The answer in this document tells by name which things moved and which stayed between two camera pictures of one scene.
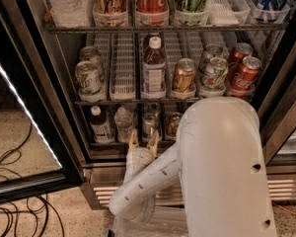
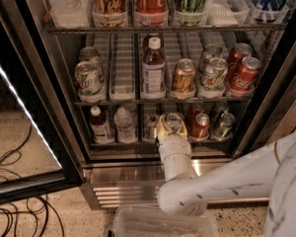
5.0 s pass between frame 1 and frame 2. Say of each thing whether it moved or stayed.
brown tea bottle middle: stayed
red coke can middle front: stayed
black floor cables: stayed
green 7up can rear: stayed
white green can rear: stayed
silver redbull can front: moved
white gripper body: moved
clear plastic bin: stayed
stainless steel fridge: stayed
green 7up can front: stayed
